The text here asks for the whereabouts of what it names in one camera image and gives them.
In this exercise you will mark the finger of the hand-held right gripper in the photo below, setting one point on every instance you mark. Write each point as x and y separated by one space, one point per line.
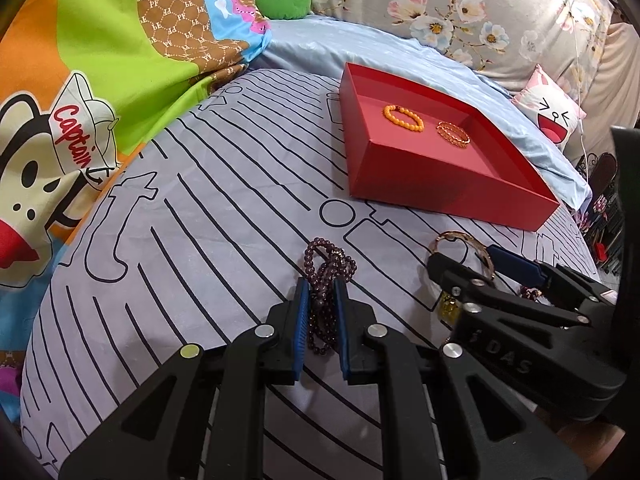
515 266
452 272

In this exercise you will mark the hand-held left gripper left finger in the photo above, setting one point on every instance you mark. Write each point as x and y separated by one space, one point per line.
301 330

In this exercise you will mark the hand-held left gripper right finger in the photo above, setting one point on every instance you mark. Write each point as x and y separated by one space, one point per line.
341 330

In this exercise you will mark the thin gold bangle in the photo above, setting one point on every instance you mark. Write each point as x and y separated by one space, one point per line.
484 251

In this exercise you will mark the red cardboard box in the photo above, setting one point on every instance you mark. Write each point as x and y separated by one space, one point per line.
425 175

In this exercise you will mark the dark metal chair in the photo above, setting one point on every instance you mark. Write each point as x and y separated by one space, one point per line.
605 170

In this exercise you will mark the pink cat face pillow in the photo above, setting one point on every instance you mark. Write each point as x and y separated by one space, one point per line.
550 110

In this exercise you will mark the beige curtain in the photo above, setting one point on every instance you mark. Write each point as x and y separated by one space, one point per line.
615 70

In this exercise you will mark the cartoon monkey printed quilt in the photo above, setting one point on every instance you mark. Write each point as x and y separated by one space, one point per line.
100 35

